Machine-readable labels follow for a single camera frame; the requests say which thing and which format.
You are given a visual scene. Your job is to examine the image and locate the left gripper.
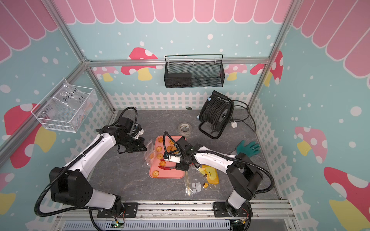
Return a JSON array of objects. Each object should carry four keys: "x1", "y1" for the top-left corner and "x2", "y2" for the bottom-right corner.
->
[{"x1": 118, "y1": 135, "x2": 147, "y2": 153}]

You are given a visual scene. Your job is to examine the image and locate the red kitchen tongs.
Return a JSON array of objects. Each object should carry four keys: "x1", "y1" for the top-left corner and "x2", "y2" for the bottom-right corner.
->
[{"x1": 158, "y1": 166, "x2": 176, "y2": 170}]

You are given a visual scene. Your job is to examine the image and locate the round cookie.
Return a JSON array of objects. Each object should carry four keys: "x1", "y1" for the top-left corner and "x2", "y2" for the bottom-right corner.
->
[{"x1": 152, "y1": 170, "x2": 159, "y2": 178}]

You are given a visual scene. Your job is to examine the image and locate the clear resealable bag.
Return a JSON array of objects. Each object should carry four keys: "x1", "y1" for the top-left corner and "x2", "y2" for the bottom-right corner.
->
[{"x1": 144, "y1": 140, "x2": 156, "y2": 167}]

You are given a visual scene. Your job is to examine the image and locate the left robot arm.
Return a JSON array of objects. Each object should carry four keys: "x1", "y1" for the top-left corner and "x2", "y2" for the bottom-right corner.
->
[{"x1": 34, "y1": 117, "x2": 147, "y2": 217}]

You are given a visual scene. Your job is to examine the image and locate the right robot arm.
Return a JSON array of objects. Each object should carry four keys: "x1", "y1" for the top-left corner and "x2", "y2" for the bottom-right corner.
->
[{"x1": 163, "y1": 132, "x2": 275, "y2": 217}]

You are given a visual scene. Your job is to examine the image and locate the yellow plush toy bag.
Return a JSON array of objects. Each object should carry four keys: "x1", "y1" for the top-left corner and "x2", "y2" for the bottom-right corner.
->
[{"x1": 184, "y1": 164, "x2": 220, "y2": 196}]

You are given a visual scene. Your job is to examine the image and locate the clear tape roll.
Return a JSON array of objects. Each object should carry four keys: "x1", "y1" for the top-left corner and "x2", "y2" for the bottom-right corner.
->
[{"x1": 178, "y1": 122, "x2": 192, "y2": 137}]

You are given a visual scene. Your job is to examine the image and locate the pink tray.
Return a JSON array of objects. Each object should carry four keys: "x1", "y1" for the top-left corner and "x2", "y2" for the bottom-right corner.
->
[{"x1": 147, "y1": 136, "x2": 185, "y2": 179}]

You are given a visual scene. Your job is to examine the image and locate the white power plug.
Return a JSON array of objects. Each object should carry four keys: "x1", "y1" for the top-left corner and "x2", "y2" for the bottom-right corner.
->
[{"x1": 231, "y1": 121, "x2": 238, "y2": 129}]

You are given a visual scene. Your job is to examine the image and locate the black box in basket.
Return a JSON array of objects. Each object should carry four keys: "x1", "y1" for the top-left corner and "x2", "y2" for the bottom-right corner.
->
[{"x1": 164, "y1": 73, "x2": 192, "y2": 88}]

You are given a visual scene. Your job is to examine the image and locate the green rubber glove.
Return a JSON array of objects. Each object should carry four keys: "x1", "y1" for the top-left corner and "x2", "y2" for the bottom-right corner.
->
[{"x1": 236, "y1": 140, "x2": 261, "y2": 157}]

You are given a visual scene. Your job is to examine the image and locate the black cable reel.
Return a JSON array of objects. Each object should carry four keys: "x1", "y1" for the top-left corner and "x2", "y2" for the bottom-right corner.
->
[{"x1": 198, "y1": 90, "x2": 235, "y2": 140}]

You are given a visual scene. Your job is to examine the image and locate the white wire wall basket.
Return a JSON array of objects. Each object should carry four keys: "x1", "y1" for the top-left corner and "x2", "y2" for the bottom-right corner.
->
[{"x1": 31, "y1": 79, "x2": 98, "y2": 133}]

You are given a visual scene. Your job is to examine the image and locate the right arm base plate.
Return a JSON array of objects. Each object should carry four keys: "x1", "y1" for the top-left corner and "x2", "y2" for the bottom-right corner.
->
[{"x1": 213, "y1": 202, "x2": 253, "y2": 218}]

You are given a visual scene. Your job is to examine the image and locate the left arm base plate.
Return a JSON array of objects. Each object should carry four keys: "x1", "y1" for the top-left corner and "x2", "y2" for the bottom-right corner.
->
[{"x1": 97, "y1": 202, "x2": 139, "y2": 218}]

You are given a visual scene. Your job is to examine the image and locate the black mesh wall basket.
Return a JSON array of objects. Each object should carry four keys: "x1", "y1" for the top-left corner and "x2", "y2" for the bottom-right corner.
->
[{"x1": 164, "y1": 54, "x2": 225, "y2": 88}]

